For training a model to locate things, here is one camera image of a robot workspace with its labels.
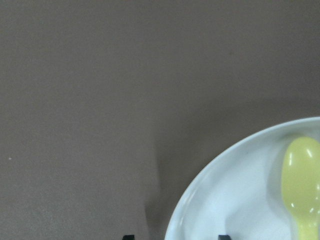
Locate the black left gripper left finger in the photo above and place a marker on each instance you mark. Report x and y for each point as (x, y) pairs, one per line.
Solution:
(128, 237)

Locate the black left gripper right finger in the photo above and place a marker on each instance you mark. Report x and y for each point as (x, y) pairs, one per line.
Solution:
(224, 237)

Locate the white round plate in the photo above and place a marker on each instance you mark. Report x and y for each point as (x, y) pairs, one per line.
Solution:
(239, 192)

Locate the yellow plastic spoon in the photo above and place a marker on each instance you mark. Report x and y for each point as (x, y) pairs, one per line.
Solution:
(300, 186)

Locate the brown paper table cover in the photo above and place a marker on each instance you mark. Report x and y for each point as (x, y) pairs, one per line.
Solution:
(109, 108)

